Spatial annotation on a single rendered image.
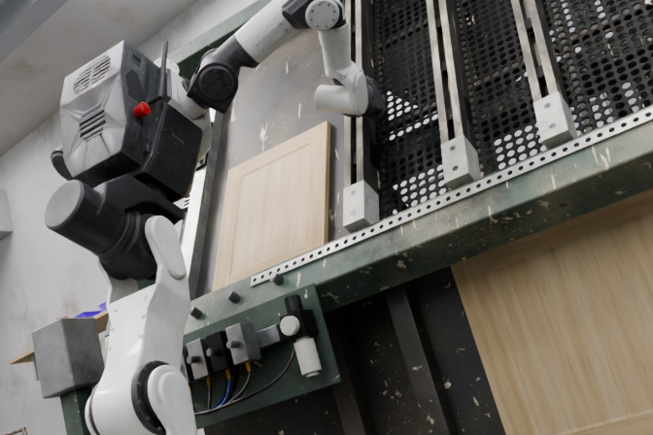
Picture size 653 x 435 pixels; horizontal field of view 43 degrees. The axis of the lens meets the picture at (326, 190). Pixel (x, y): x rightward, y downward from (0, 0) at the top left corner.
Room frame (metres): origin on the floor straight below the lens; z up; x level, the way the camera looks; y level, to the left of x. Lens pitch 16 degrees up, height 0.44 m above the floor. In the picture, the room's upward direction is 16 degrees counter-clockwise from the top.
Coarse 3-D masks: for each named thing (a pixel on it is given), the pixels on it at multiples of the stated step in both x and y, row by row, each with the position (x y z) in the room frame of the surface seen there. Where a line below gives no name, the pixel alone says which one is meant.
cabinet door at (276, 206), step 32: (320, 128) 2.26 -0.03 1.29; (256, 160) 2.36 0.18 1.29; (288, 160) 2.28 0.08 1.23; (320, 160) 2.20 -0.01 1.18; (256, 192) 2.30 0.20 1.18; (288, 192) 2.22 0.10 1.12; (320, 192) 2.14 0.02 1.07; (224, 224) 2.32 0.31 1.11; (256, 224) 2.24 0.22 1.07; (288, 224) 2.16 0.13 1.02; (320, 224) 2.09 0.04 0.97; (224, 256) 2.25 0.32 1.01; (256, 256) 2.18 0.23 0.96; (288, 256) 2.11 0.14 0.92
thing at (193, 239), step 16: (208, 160) 2.48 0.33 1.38; (208, 176) 2.46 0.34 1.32; (192, 192) 2.44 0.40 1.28; (208, 192) 2.44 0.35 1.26; (192, 208) 2.40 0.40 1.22; (208, 208) 2.42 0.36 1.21; (192, 224) 2.37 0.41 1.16; (192, 240) 2.33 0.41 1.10; (192, 256) 2.31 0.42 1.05; (192, 272) 2.29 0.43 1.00; (192, 288) 2.28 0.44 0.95
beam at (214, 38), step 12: (264, 0) 2.60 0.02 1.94; (240, 12) 2.66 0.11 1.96; (252, 12) 2.61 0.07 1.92; (228, 24) 2.67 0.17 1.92; (240, 24) 2.62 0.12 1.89; (204, 36) 2.73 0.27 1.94; (216, 36) 2.68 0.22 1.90; (228, 36) 2.66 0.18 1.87; (180, 48) 2.79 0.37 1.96; (192, 48) 2.74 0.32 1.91; (204, 48) 2.70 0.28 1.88; (216, 48) 2.70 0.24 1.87; (180, 60) 2.75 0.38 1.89; (192, 60) 2.75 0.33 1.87; (180, 72) 2.79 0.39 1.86; (192, 72) 2.79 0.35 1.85
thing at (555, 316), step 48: (528, 240) 1.97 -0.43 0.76; (576, 240) 1.92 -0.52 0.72; (624, 240) 1.88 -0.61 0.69; (480, 288) 2.04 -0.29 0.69; (528, 288) 1.99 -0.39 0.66; (576, 288) 1.94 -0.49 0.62; (624, 288) 1.90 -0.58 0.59; (480, 336) 2.05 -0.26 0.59; (528, 336) 2.01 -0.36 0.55; (576, 336) 1.96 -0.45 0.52; (624, 336) 1.91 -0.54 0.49; (528, 384) 2.02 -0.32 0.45; (576, 384) 1.97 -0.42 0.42; (624, 384) 1.93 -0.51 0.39; (528, 432) 2.04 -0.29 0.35; (576, 432) 1.99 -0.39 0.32; (624, 432) 1.94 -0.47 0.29
